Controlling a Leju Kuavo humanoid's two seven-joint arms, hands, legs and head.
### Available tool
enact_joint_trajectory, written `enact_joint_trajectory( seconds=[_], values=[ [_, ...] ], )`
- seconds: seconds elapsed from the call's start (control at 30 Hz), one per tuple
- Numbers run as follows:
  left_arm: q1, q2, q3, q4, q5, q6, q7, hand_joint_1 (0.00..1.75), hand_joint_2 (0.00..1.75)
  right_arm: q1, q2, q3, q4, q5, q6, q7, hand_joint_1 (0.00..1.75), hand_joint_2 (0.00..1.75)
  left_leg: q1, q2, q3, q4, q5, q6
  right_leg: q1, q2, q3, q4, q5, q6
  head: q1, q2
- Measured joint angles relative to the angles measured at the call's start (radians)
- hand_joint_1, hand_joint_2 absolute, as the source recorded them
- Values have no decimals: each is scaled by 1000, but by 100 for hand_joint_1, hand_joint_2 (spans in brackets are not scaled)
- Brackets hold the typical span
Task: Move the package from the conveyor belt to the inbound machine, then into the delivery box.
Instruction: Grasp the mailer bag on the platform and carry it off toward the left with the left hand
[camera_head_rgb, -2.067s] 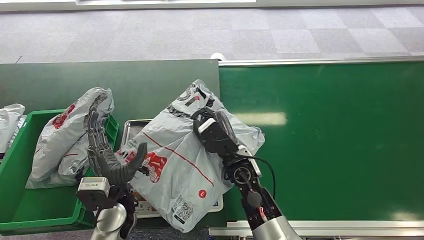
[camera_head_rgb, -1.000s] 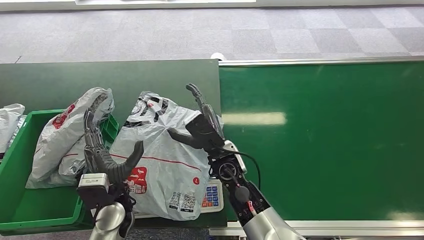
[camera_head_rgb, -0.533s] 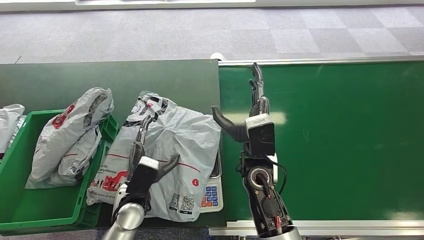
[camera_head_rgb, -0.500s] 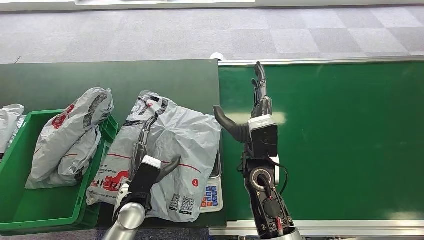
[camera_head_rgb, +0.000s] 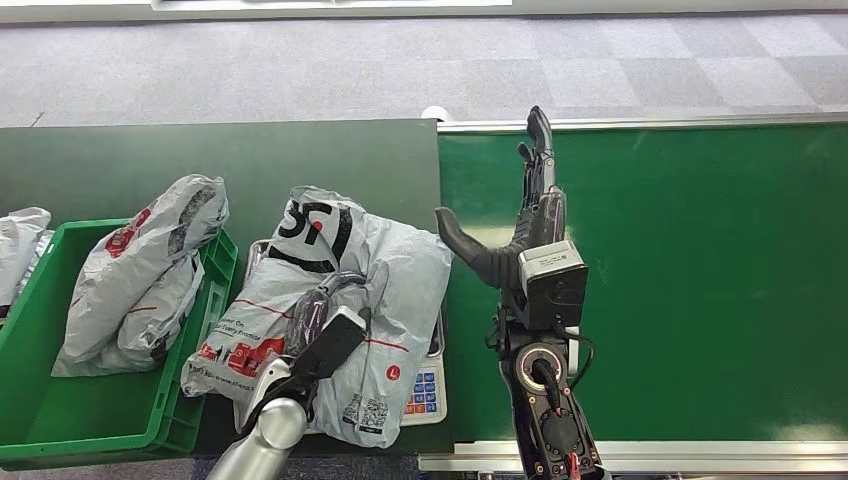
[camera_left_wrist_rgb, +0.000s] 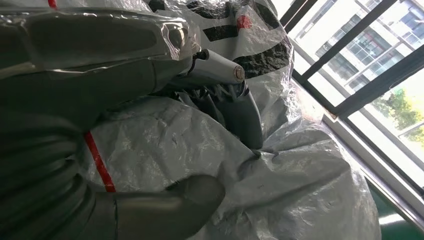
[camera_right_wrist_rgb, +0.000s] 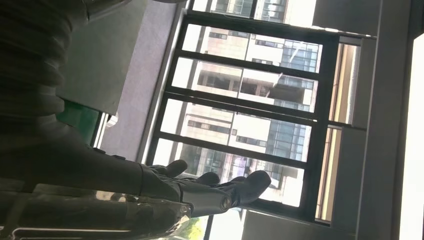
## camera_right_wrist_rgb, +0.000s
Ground green conveyor belt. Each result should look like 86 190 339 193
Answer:
55 99 100 147

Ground black framed window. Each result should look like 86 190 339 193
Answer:
142 0 365 226

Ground silver conveyor metal frame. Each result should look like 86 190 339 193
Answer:
92 111 112 150

